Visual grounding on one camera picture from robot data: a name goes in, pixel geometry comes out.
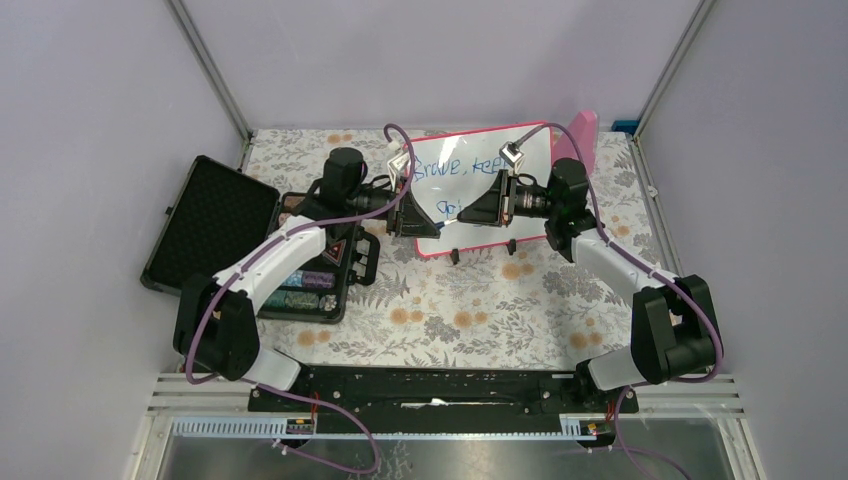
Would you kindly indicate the floral table mat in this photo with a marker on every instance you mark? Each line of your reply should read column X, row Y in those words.
column 530, row 310

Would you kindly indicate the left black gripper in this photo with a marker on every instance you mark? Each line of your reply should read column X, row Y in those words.
column 406, row 218

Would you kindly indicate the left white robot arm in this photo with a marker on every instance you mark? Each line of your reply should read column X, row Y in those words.
column 216, row 326

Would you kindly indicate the pink eraser block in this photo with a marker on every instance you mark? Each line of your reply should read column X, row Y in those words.
column 584, row 127

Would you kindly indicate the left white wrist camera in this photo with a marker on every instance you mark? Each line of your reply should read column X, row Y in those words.
column 398, row 169

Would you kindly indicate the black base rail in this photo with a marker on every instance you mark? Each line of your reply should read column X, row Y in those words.
column 403, row 400

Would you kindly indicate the open black case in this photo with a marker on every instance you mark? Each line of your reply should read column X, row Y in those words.
column 221, row 215

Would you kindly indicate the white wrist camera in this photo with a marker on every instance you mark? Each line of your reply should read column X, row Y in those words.
column 512, row 155
column 398, row 169

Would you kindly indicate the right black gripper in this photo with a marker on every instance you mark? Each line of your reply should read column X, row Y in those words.
column 495, row 208

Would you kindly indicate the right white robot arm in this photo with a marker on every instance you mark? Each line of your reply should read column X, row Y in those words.
column 673, row 328

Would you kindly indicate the pink framed whiteboard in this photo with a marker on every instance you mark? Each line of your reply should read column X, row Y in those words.
column 453, row 170

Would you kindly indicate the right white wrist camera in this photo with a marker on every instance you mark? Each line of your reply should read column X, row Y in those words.
column 512, row 155

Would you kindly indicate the blue corner object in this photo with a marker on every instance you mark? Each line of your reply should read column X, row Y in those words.
column 625, row 126

